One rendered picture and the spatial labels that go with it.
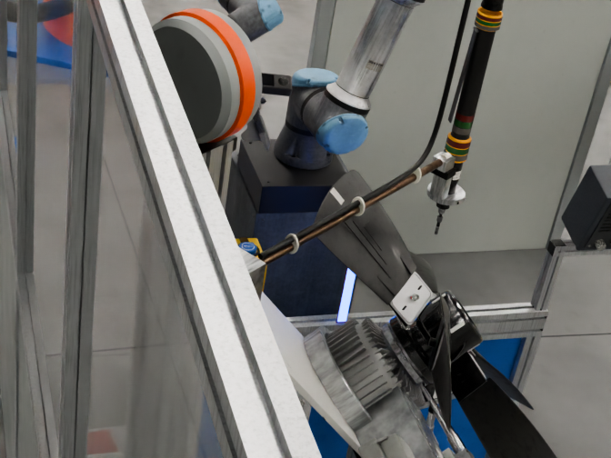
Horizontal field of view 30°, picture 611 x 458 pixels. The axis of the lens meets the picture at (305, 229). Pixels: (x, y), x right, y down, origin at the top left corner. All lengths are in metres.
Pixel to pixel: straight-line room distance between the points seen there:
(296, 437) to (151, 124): 0.36
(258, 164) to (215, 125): 1.49
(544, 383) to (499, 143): 0.95
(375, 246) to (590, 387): 2.17
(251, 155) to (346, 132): 0.31
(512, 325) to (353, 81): 0.74
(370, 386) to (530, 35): 2.37
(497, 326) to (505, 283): 1.68
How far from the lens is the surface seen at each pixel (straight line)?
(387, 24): 2.62
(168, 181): 0.84
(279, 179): 2.78
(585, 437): 3.96
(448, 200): 2.10
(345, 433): 2.04
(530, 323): 2.93
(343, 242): 2.05
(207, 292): 0.73
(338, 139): 2.67
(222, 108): 1.32
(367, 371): 2.11
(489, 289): 4.50
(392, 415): 2.09
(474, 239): 4.66
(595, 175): 2.76
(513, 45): 4.25
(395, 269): 2.13
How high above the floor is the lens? 2.48
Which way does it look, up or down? 33 degrees down
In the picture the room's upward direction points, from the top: 10 degrees clockwise
